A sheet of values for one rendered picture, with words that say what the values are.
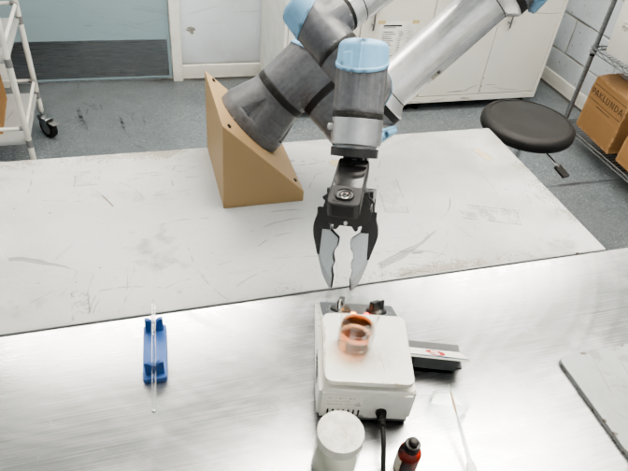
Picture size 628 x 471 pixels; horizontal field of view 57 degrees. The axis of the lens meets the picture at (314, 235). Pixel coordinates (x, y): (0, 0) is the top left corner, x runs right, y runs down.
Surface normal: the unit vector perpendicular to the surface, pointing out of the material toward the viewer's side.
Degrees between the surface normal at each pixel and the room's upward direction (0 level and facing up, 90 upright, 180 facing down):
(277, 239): 0
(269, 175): 90
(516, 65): 90
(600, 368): 0
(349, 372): 0
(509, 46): 90
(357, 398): 90
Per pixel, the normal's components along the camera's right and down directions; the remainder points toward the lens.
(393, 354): 0.09, -0.76
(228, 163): 0.27, 0.64
